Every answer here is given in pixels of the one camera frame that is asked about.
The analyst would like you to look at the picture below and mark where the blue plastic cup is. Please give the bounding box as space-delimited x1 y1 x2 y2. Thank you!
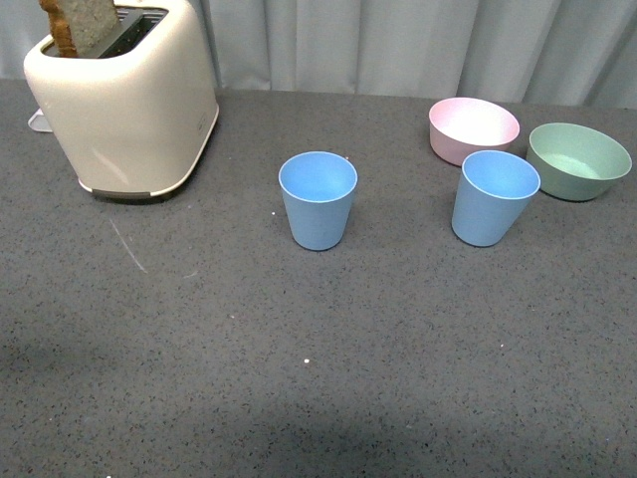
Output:
451 150 540 247
279 151 358 251

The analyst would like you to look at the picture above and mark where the pink plastic bowl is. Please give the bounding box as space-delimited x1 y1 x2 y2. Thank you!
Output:
429 98 521 166

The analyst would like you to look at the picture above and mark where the cream white toaster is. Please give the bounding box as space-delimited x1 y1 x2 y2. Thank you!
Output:
24 1 219 198

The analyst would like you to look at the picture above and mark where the green plastic bowl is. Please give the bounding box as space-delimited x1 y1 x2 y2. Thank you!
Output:
527 122 632 202

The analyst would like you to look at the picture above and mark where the white power plug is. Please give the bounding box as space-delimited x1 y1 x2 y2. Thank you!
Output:
28 109 53 133

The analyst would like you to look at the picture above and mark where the brown toast slice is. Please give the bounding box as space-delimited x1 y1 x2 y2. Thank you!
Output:
39 0 119 58

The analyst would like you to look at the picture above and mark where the grey curtain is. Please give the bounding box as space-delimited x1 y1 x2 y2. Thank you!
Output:
0 0 637 111

